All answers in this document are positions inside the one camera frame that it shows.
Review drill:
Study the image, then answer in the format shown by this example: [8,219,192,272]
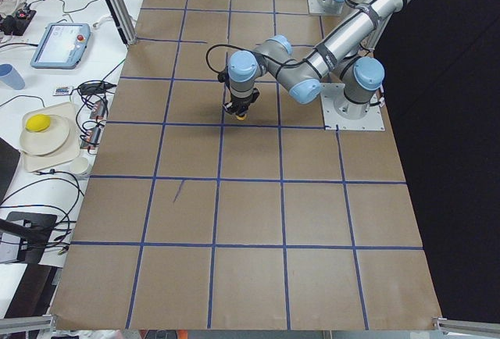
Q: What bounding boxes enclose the beige tray with plates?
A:
[19,102,80,173]

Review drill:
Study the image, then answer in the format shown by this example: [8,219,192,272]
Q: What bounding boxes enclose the yellow lemon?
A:
[25,114,52,133]

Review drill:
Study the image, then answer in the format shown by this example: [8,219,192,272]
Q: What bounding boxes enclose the light blue plastic cup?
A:
[0,63,25,90]

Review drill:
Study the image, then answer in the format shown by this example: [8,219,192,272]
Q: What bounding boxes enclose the blue teach pendant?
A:
[30,23,91,70]

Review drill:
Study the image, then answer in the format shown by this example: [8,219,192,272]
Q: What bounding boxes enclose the black gripper body on arm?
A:
[223,88,259,116]

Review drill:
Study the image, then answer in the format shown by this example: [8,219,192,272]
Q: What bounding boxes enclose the white paper cup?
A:
[70,157,92,179]

